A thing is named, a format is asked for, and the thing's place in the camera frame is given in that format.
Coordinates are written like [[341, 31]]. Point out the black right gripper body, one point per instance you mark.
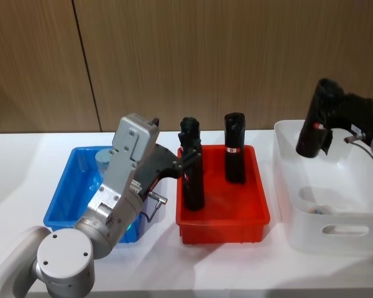
[[360, 115]]

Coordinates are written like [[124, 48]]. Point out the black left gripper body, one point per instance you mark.
[[161, 161]]

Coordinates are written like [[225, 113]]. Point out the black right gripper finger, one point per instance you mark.
[[328, 139], [342, 94]]

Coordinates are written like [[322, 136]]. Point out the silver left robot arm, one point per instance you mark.
[[81, 229]]

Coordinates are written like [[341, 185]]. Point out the white plastic basket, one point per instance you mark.
[[335, 192]]

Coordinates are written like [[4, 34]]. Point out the grey-blue tape roll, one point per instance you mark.
[[103, 161]]

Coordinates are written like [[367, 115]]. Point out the red plastic bin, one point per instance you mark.
[[230, 217]]

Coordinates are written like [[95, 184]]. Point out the small pale round item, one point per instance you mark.
[[318, 210]]

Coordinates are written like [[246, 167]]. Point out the blue plastic bin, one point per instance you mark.
[[68, 198]]

